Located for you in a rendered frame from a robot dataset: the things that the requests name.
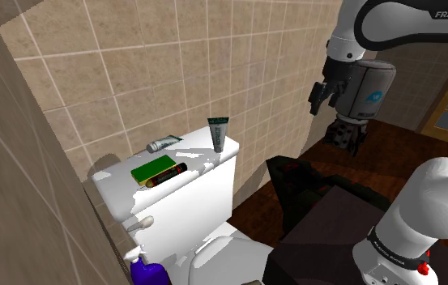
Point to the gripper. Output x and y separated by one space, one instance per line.
344 134

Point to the blue spray bottle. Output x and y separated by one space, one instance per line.
148 274

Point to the red and black tube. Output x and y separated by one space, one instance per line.
166 175

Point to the grey toothpaste tube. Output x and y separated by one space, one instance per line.
162 143

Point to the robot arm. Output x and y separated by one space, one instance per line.
425 205

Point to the grey tube with green cap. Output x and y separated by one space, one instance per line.
218 134

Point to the wooden door with glass panes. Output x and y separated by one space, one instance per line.
435 118

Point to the green and yellow sponge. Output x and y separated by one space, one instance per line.
151 169

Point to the white toilet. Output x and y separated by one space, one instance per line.
192 197

